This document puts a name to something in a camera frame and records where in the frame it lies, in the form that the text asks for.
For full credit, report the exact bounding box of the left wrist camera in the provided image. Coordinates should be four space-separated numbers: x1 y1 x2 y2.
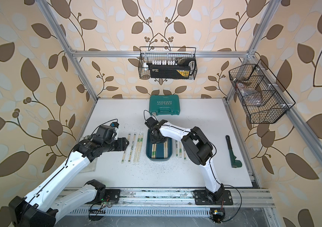
110 122 119 129

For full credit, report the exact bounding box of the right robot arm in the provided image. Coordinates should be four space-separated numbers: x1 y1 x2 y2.
145 117 225 203

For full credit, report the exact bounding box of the black yellow box in basket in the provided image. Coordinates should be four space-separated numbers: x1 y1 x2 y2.
146 59 197 79

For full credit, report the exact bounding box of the grey work glove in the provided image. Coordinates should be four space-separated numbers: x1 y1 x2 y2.
80 135 97 173

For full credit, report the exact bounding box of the black wire basket right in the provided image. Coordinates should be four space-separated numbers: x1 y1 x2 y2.
229 60 296 124

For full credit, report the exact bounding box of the plastic bag in basket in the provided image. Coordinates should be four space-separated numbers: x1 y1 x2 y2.
236 80 263 106

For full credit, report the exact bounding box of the black wire basket back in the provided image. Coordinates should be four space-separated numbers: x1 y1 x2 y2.
138 46 197 80

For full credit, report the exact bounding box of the wrapped chopsticks pair box right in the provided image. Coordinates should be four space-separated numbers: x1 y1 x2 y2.
163 140 169 159

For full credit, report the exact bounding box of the chopsticks pair green band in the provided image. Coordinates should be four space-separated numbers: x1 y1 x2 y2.
128 133 137 163

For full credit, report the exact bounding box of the teal plastic storage box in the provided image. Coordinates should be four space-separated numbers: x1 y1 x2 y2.
146 131 173 161

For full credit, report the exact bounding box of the chopsticks pair panda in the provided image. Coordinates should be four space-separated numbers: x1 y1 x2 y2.
175 141 179 159

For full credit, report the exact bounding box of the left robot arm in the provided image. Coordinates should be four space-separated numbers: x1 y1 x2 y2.
9 122 129 227

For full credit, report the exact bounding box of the green tool case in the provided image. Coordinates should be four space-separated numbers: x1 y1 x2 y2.
148 95 180 115

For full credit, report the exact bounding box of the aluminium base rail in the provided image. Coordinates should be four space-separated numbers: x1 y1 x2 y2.
104 187 275 208

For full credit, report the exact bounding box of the green pipe wrench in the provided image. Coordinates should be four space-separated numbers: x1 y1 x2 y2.
225 135 242 168

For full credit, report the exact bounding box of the wrapped chopsticks pair box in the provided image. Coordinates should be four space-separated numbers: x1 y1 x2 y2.
152 144 157 159
163 140 169 159

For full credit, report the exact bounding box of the black wire basket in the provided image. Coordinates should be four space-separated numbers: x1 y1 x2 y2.
229 60 296 124
138 46 197 80

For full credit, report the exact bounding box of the wrapped chopsticks pair box left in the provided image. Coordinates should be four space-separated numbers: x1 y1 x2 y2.
152 144 157 159

